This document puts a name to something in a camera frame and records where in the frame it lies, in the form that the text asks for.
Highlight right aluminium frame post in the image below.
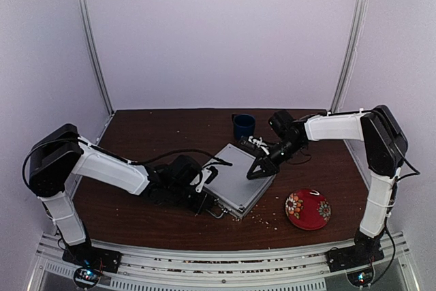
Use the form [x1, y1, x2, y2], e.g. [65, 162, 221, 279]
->
[330, 0, 368, 113]

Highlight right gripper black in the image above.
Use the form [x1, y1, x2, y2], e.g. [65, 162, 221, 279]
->
[247, 138, 305, 180]

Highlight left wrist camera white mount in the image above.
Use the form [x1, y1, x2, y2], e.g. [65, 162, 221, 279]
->
[190, 166, 218, 193]

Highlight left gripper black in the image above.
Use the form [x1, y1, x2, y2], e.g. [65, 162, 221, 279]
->
[168, 183, 213, 215]

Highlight red floral plate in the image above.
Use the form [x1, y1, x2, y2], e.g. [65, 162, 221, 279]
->
[285, 189, 332, 231]

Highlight dark blue mug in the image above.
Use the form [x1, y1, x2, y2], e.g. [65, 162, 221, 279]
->
[232, 114, 256, 140]

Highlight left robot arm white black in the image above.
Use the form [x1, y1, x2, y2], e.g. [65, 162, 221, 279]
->
[22, 123, 218, 266]

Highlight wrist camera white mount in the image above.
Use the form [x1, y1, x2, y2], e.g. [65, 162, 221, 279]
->
[238, 136, 270, 156]
[190, 166, 218, 193]

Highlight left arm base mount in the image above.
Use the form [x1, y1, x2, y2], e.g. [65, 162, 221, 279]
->
[62, 247, 122, 289]

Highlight left aluminium frame post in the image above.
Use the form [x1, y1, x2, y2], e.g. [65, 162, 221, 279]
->
[78, 0, 114, 116]

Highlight aluminium poker case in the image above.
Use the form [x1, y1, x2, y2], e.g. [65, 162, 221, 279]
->
[203, 144, 275, 219]

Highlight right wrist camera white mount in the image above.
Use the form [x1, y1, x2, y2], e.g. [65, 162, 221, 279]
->
[238, 136, 270, 156]

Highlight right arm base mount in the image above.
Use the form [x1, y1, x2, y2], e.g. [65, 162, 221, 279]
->
[326, 246, 384, 288]

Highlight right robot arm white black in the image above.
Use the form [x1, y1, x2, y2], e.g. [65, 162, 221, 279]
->
[247, 105, 408, 265]

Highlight aluminium frame post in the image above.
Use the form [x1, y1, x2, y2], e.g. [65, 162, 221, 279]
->
[330, 0, 368, 113]
[78, 0, 114, 116]

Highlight front aluminium rail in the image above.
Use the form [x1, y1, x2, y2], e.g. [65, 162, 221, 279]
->
[25, 233, 424, 290]

